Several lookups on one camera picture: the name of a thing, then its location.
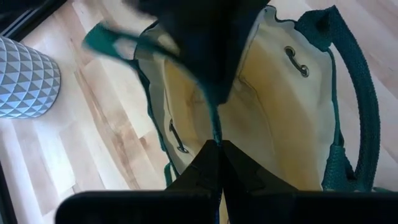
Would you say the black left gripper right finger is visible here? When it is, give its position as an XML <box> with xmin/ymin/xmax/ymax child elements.
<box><xmin>221</xmin><ymin>139</ymin><xmax>398</xmax><ymax>224</ymax></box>

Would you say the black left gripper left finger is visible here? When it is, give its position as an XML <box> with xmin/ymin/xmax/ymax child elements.
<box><xmin>55</xmin><ymin>139</ymin><xmax>223</xmax><ymax>224</ymax></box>

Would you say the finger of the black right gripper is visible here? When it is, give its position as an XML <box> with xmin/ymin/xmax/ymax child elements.
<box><xmin>124</xmin><ymin>0</ymin><xmax>218</xmax><ymax>105</ymax></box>
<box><xmin>201</xmin><ymin>0</ymin><xmax>271</xmax><ymax>105</ymax></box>

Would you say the cream green-trimmed gardening bag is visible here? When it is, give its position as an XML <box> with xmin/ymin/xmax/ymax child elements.
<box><xmin>81</xmin><ymin>4</ymin><xmax>398</xmax><ymax>194</ymax></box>

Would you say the potted plant triangle-pattern pot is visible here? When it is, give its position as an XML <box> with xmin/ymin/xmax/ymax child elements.
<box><xmin>0</xmin><ymin>35</ymin><xmax>62</xmax><ymax>119</ymax></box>

